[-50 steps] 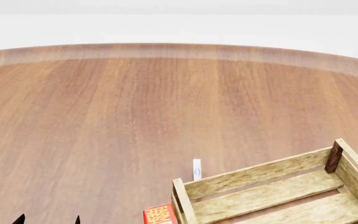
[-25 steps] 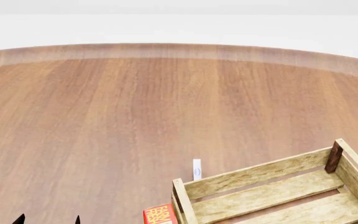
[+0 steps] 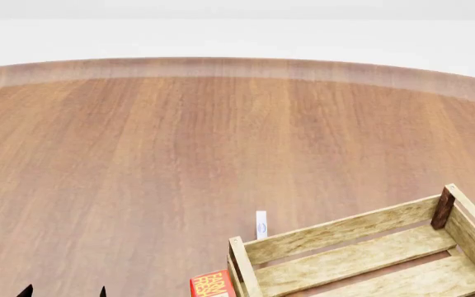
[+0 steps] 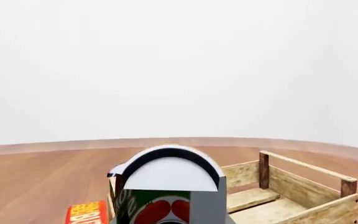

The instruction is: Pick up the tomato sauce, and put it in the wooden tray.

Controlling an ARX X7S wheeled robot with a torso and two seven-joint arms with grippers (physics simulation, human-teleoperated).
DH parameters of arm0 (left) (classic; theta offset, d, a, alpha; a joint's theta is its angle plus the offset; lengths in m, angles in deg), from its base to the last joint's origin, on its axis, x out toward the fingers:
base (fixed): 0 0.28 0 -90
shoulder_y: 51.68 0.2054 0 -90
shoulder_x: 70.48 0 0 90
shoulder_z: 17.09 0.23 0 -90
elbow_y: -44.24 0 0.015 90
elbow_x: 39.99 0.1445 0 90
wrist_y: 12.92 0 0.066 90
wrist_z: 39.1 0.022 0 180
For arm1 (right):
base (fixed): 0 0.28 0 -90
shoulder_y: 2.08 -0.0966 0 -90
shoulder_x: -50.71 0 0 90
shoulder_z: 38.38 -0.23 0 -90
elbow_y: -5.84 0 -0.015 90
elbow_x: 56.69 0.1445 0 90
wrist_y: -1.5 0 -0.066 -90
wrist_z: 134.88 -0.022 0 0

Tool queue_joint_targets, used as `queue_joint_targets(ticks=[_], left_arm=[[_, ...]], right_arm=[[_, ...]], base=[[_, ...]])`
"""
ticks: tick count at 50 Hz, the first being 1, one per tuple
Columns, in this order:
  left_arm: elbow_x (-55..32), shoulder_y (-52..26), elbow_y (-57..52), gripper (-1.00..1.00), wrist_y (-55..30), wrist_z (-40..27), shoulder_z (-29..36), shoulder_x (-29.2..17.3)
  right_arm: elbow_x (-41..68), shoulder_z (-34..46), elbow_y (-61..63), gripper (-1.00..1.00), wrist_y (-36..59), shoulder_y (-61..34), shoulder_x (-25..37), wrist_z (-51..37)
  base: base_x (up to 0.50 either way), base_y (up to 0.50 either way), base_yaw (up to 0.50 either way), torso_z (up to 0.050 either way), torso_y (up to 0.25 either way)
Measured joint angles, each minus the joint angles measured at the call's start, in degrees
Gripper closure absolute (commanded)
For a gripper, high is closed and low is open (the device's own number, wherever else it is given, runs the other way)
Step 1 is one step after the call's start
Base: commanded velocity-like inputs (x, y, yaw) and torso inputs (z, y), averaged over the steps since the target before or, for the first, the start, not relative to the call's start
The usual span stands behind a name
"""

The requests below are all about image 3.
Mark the wooden slatted crate tray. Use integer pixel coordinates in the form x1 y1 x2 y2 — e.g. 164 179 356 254
226 182 475 297

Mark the red farm fresh carton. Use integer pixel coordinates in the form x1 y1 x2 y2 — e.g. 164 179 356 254
189 268 237 297

